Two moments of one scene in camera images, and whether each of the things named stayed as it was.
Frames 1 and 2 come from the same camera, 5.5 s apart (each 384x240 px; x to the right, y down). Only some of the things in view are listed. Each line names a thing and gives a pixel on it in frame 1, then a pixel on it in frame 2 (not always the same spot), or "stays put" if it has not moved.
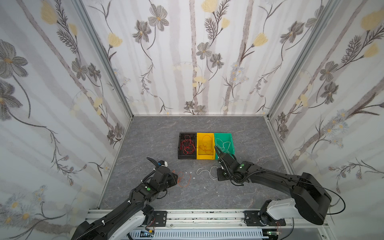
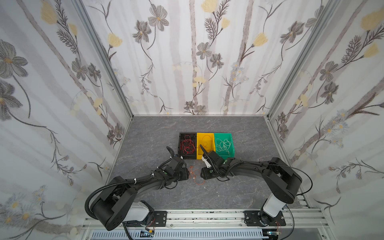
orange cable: [177, 176] → [191, 166]
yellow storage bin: [205, 149] stays put
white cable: [226, 145] stays put
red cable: [187, 145] stays put
